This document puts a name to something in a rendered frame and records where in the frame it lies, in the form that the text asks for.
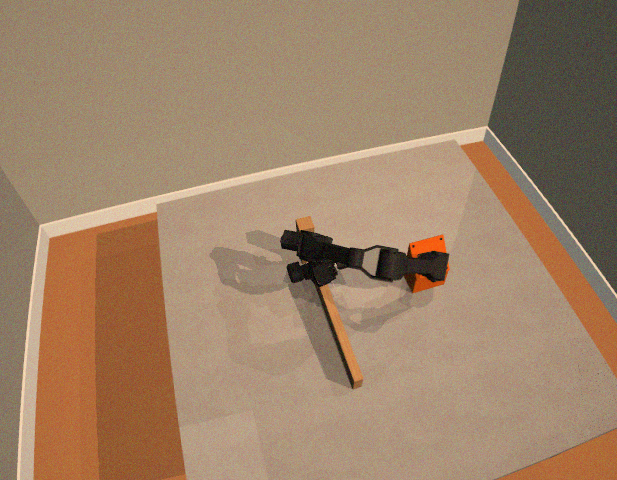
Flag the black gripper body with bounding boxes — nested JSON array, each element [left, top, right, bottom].
[[287, 258, 348, 283]]

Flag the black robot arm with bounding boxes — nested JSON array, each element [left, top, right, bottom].
[[280, 230, 450, 287]]

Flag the wooden post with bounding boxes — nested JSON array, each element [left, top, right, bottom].
[[295, 216, 315, 264]]

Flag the wooden rail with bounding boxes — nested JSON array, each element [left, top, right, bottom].
[[314, 282, 364, 389]]

